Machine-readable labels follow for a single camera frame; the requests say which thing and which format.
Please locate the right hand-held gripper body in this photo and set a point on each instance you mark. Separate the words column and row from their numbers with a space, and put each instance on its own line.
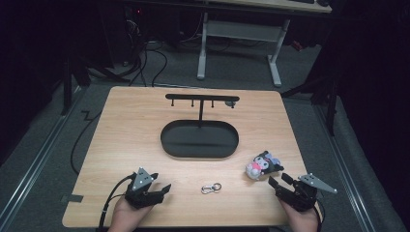
column 299, row 196

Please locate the small grey metal piece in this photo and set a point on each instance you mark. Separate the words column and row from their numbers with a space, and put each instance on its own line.
column 230, row 104

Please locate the person's right hand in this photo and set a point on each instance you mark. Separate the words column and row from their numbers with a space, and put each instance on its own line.
column 303, row 220

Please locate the small red object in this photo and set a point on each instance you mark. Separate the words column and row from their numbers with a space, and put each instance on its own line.
column 297, row 45

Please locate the white-legged desk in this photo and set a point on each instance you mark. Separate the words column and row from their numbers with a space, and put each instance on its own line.
column 241, row 30

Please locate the grey tape strip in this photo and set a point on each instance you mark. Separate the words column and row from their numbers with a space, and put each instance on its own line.
column 72, row 198

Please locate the black metal stand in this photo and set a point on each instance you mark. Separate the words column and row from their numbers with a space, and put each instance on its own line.
column 67, row 87
column 330, row 106

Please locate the black and pink plush toy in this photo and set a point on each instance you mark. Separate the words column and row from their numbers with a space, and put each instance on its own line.
column 262, row 165

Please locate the black computer tower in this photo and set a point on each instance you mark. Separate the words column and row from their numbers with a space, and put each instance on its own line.
column 135, row 22

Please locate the black key rack with tray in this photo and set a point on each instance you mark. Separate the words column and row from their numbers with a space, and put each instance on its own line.
column 199, row 140

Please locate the metal floor rail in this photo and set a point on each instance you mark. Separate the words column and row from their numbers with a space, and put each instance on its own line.
column 38, row 154
column 346, row 174

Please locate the person's left hand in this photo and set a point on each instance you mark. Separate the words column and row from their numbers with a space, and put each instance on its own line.
column 127, row 217

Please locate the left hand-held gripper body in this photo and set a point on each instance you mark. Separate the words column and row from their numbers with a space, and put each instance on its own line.
column 141, row 180

